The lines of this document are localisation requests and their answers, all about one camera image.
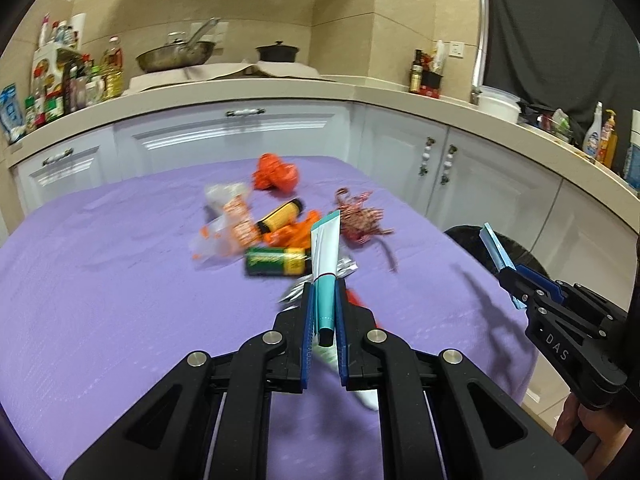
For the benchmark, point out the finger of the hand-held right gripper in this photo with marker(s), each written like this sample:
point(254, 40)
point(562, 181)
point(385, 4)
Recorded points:
point(547, 284)
point(497, 250)

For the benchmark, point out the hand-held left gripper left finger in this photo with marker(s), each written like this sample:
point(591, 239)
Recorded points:
point(306, 350)

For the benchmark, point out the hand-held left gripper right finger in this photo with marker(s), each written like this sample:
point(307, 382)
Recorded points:
point(341, 350)

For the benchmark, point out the black trash bin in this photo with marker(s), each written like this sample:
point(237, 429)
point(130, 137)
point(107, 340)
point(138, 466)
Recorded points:
point(462, 240)

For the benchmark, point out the teal and white tube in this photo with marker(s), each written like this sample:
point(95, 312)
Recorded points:
point(325, 260)

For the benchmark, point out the green bottle with yellow label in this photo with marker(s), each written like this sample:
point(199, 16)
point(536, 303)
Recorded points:
point(272, 261)

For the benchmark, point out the person's right hand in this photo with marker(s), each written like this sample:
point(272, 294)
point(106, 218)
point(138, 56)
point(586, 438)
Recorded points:
point(567, 420)

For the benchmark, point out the plain red wrapper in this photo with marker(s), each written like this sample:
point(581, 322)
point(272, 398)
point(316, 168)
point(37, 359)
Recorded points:
point(356, 300)

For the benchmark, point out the white crumpled wrapper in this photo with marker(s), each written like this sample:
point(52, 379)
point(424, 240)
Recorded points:
point(367, 400)

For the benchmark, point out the silver foil wrapper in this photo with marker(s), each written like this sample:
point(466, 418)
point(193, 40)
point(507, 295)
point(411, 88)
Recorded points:
point(348, 265)

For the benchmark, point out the red patterned wrapper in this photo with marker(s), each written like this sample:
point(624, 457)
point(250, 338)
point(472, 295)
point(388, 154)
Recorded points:
point(360, 217)

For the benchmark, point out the yellow bottle with black cap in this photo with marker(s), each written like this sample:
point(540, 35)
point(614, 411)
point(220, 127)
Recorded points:
point(280, 216)

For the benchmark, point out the dark dish rack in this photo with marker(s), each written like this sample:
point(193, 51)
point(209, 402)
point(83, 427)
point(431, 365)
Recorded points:
point(547, 122)

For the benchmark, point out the white plastic container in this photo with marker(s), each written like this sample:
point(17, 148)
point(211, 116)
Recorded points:
point(497, 105)

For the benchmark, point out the white spray bottle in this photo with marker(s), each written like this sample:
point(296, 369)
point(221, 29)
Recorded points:
point(592, 135)

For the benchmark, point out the orange pump bottle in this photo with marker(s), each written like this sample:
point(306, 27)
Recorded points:
point(609, 145)

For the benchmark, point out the clear wrapper with orange print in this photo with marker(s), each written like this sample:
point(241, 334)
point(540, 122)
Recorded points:
point(235, 215)

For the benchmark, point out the blue container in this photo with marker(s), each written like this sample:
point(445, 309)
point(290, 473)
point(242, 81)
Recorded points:
point(632, 155)

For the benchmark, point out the black utensil holder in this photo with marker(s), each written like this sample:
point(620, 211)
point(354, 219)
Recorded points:
point(432, 82)

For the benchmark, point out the red-orange crumpled plastic bag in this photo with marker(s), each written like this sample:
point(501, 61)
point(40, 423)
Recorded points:
point(275, 172)

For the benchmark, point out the dark sauce bottle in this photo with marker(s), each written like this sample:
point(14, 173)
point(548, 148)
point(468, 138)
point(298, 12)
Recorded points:
point(416, 75)

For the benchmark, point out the purple tablecloth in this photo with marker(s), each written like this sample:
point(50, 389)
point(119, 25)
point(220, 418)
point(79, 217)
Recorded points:
point(100, 285)

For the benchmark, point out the dark curtain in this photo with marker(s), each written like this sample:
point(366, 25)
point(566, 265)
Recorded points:
point(550, 35)

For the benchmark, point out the metal pipe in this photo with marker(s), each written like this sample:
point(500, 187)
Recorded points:
point(481, 20)

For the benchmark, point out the white kitchen cabinet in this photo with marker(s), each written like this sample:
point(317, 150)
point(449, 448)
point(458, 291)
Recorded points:
point(200, 140)

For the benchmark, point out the black cooking pot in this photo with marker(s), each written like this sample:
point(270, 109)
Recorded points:
point(277, 52)

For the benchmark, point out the steel frying pan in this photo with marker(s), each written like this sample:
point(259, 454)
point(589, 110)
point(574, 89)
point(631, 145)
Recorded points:
point(170, 57)

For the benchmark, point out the yellow cooking oil bottle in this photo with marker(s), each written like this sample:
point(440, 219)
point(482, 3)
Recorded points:
point(112, 75)

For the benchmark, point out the cluster of condiment bottles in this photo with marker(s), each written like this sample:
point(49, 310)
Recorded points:
point(55, 95)

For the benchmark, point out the blue and white packet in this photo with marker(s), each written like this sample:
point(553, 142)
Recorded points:
point(11, 112)

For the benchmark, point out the white wall switch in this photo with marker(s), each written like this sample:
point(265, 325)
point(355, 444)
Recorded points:
point(456, 49)

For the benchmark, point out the white wall socket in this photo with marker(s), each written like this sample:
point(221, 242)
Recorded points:
point(220, 32)

